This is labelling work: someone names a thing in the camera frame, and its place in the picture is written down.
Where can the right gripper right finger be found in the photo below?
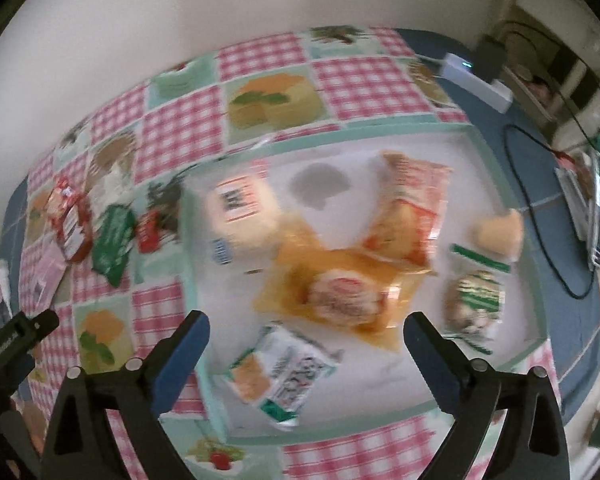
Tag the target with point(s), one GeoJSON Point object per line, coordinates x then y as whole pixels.
{"type": "Point", "coordinates": [532, 443]}

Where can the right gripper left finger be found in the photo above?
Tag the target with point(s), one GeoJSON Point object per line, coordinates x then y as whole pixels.
{"type": "Point", "coordinates": [80, 443]}

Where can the pink snack packet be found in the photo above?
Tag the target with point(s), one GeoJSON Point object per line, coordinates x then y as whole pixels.
{"type": "Point", "coordinates": [48, 274]}

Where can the green cream cookie packet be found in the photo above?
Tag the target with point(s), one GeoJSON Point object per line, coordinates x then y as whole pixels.
{"type": "Point", "coordinates": [475, 298]}

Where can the dark red snack packet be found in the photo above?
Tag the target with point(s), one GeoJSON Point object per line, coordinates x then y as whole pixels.
{"type": "Point", "coordinates": [74, 230]}

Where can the dark green snack packet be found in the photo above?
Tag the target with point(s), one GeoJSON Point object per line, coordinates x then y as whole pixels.
{"type": "Point", "coordinates": [113, 243]}

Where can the small red candy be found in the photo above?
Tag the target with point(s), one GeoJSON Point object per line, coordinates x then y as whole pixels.
{"type": "Point", "coordinates": [148, 231]}

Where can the green white biscuit packet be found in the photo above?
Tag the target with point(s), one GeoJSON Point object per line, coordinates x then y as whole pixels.
{"type": "Point", "coordinates": [278, 373]}

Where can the peach jelly cup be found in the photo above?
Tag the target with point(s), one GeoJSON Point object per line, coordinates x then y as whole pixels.
{"type": "Point", "coordinates": [502, 234]}

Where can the orange yellow pastry bag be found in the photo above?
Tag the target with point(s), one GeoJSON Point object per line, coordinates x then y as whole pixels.
{"type": "Point", "coordinates": [345, 289]}

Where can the cream orange snack bag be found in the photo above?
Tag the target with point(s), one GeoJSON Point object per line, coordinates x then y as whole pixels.
{"type": "Point", "coordinates": [411, 209]}

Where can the round white cake packet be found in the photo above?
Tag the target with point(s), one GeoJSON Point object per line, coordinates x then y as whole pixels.
{"type": "Point", "coordinates": [243, 212]}

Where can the red cartoon snack bag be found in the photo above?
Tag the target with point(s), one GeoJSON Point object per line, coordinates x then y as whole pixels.
{"type": "Point", "coordinates": [63, 196]}

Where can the white translucent snack packet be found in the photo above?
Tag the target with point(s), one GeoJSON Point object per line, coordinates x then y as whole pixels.
{"type": "Point", "coordinates": [108, 190]}

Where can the patchwork checkered tablecloth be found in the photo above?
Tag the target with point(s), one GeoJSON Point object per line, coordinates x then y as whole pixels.
{"type": "Point", "coordinates": [309, 84]}

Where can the smartphone on stand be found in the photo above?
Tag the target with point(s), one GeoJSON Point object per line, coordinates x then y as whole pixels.
{"type": "Point", "coordinates": [593, 231]}

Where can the white phone stand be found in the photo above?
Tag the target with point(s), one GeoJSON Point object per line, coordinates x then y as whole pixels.
{"type": "Point", "coordinates": [578, 205]}

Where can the teal rimmed white tray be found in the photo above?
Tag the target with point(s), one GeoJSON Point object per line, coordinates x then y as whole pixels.
{"type": "Point", "coordinates": [334, 184]}

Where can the white power strip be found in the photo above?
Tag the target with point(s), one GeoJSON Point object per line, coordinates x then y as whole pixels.
{"type": "Point", "coordinates": [458, 70]}

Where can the black power adapter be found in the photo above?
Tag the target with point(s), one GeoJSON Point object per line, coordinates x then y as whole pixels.
{"type": "Point", "coordinates": [489, 57]}

